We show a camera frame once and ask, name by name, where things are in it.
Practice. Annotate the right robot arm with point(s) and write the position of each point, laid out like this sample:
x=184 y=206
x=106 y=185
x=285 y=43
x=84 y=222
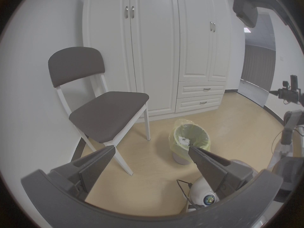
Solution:
x=293 y=120

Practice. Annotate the white paper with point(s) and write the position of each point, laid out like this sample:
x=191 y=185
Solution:
x=184 y=139

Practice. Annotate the white trash bin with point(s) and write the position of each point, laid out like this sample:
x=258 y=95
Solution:
x=180 y=159

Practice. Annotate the yellow plastic bag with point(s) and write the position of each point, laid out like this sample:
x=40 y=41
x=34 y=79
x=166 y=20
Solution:
x=204 y=138

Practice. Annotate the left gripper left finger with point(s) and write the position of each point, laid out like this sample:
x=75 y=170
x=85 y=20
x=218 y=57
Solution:
x=90 y=167

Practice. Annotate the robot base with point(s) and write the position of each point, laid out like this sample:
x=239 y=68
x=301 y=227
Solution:
x=199 y=189

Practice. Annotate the white wardrobe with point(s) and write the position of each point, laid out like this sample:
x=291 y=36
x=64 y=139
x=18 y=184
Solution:
x=154 y=44

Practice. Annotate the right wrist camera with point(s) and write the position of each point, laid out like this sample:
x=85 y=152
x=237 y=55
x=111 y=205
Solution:
x=294 y=82

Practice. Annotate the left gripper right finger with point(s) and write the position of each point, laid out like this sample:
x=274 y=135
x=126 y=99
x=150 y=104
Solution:
x=213 y=170

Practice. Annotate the grey curtain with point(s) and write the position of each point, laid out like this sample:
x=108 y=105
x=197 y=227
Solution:
x=258 y=68

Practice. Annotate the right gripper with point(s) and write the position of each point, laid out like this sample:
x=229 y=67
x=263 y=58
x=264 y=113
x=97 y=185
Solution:
x=288 y=94

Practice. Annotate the white chair grey cushions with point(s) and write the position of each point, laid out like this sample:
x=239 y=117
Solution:
x=76 y=65

